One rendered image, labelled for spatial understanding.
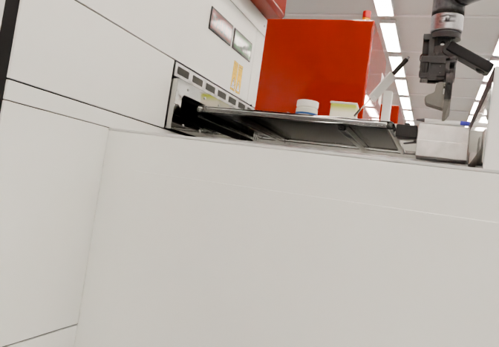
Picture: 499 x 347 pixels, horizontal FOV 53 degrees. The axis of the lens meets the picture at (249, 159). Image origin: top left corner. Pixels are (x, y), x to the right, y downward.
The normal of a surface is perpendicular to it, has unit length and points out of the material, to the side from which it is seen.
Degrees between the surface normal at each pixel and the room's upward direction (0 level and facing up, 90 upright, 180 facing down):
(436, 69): 93
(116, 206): 90
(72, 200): 90
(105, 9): 90
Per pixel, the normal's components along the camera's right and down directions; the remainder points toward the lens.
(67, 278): 0.93, 0.11
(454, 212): -0.34, -0.11
